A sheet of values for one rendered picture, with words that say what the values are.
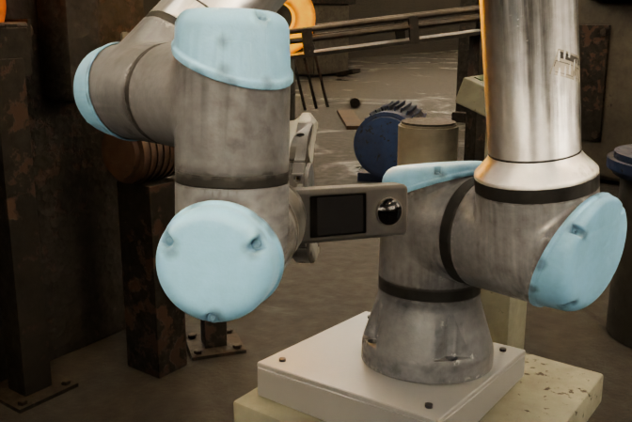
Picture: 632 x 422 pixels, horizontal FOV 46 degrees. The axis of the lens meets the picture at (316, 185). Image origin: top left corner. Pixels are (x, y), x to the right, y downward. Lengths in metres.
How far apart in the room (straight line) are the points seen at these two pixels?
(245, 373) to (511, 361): 0.80
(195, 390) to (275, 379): 0.69
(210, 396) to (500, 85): 1.00
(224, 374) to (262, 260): 1.16
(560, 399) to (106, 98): 0.61
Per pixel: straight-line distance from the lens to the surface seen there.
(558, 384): 0.95
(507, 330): 1.52
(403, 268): 0.81
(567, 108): 0.70
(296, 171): 0.65
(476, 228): 0.74
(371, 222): 0.64
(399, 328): 0.82
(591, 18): 3.47
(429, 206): 0.78
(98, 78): 0.58
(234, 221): 0.44
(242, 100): 0.45
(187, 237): 0.45
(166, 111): 0.49
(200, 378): 1.58
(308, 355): 0.88
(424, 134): 1.44
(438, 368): 0.82
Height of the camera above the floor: 0.72
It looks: 13 degrees down
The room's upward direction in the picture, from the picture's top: straight up
